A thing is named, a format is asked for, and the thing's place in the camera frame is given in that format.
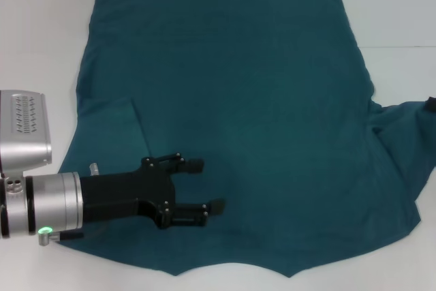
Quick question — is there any teal blue t-shirt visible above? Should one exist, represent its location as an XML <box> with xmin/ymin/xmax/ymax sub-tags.
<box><xmin>57</xmin><ymin>0</ymin><xmax>436</xmax><ymax>279</ymax></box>

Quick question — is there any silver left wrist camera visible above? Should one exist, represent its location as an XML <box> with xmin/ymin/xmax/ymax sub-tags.
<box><xmin>0</xmin><ymin>89</ymin><xmax>53</xmax><ymax>173</ymax></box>

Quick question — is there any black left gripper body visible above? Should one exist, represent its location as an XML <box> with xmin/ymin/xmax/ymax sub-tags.
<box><xmin>79</xmin><ymin>156</ymin><xmax>178</xmax><ymax>230</ymax></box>

